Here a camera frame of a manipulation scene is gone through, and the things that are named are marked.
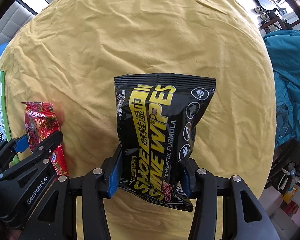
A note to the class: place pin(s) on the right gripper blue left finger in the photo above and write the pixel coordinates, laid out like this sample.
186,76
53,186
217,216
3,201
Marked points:
99,184

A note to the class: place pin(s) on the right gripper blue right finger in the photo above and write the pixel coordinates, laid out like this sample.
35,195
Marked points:
200,184

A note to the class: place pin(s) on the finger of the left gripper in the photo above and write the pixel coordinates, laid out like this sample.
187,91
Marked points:
48,145
20,144

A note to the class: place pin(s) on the red snack packet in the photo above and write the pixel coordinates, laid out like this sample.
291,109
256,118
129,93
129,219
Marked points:
40,122

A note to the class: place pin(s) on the black shoe wipes packet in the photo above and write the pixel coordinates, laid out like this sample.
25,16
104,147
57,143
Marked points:
157,116

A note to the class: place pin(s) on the yellow tablecloth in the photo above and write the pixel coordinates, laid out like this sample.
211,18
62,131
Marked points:
71,52

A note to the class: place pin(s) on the white padded chair left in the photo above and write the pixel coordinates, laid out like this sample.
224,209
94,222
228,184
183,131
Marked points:
13,19

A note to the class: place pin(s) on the teal cloth covered chair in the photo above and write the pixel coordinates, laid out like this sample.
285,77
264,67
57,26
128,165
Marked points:
283,47

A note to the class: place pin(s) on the dark wooden chair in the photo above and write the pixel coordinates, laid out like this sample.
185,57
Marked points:
269,17

